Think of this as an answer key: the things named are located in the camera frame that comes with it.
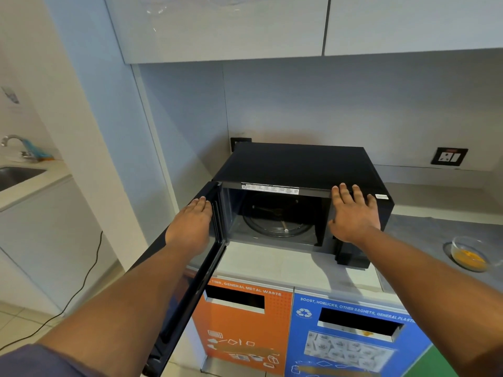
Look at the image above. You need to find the yellow food residue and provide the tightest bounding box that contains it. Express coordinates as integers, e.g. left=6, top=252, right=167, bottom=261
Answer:
left=455, top=249, right=488, bottom=270

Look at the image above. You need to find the blue cleaning brush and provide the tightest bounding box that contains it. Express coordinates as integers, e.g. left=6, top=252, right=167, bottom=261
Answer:
left=21, top=139, right=55, bottom=162

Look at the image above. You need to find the grey shirt sleeve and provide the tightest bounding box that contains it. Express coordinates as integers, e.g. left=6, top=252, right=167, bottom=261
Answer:
left=0, top=343, right=103, bottom=377

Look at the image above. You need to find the person's right hand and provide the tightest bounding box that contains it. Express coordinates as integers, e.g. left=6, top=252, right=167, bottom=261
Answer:
left=328, top=183, right=382, bottom=244

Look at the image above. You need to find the long white label sticker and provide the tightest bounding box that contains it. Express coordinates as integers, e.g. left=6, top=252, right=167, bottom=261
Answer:
left=241, top=183, right=300, bottom=195

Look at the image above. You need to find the person's right forearm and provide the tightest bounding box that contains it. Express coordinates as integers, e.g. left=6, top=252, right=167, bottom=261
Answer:
left=356, top=225, right=503, bottom=377

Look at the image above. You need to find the white base cabinet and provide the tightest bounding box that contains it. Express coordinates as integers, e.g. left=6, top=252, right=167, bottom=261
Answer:
left=0, top=176, right=119, bottom=311

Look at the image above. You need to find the green waste bin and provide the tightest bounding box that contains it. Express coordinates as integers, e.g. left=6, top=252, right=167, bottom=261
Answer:
left=402, top=343, right=461, bottom=377

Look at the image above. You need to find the glass microwave turntable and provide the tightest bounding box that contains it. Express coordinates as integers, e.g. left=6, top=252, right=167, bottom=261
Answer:
left=242, top=193, right=316, bottom=238

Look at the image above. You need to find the clear glass bowl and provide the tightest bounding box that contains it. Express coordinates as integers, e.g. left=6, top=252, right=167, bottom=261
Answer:
left=450, top=236, right=497, bottom=274

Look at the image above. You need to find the black microwave door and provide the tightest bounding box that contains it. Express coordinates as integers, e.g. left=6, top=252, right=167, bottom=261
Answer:
left=132, top=181, right=229, bottom=377

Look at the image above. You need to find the black power cable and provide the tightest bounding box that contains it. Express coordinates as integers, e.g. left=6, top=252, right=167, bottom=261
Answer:
left=0, top=231, right=104, bottom=352

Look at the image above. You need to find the chrome sink faucet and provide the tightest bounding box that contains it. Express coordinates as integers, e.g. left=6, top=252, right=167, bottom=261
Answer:
left=1, top=134, right=37, bottom=160

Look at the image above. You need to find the person's left hand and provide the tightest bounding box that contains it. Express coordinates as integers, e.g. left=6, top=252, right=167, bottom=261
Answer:
left=165, top=196, right=215, bottom=258

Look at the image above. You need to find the blue recycling bin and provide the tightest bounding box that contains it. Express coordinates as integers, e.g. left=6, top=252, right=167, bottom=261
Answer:
left=285, top=288, right=433, bottom=377

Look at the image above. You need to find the black wall socket with switch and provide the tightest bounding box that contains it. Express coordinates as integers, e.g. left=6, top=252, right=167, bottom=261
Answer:
left=431, top=147, right=468, bottom=167

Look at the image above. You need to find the steel sink basin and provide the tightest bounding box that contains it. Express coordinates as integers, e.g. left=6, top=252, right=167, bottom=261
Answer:
left=0, top=165, right=47, bottom=193

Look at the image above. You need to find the person's left forearm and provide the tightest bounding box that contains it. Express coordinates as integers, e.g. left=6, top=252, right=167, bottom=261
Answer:
left=37, top=237, right=209, bottom=377

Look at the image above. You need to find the orange waste bin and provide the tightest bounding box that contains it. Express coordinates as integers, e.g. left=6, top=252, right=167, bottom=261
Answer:
left=191, top=275, right=295, bottom=377

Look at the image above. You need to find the black microwave oven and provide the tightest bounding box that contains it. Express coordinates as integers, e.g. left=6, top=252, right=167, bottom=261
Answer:
left=212, top=142, right=395, bottom=270

